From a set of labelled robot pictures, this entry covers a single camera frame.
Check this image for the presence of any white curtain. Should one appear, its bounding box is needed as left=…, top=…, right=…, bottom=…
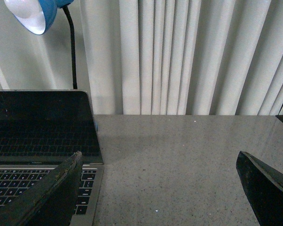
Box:
left=0, top=0, right=283, bottom=116

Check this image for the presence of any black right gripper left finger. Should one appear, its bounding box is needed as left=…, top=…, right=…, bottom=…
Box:
left=0, top=151, right=83, bottom=226

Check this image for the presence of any blue desk lamp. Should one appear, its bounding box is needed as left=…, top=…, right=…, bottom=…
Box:
left=4, top=0, right=78, bottom=89

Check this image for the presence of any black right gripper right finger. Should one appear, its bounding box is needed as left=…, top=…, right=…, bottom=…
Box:
left=236, top=151, right=283, bottom=226

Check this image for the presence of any silver laptop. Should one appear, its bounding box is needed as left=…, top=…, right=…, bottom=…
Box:
left=0, top=90, right=104, bottom=226

